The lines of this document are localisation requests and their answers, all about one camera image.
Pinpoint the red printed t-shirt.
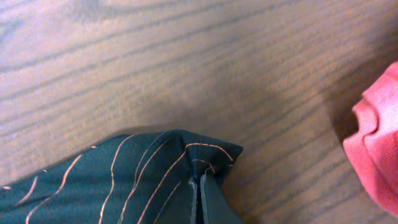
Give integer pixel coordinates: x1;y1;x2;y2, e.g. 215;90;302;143
343;62;397;217

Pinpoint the black printed cycling jersey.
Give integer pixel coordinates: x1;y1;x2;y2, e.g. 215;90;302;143
1;129;243;223

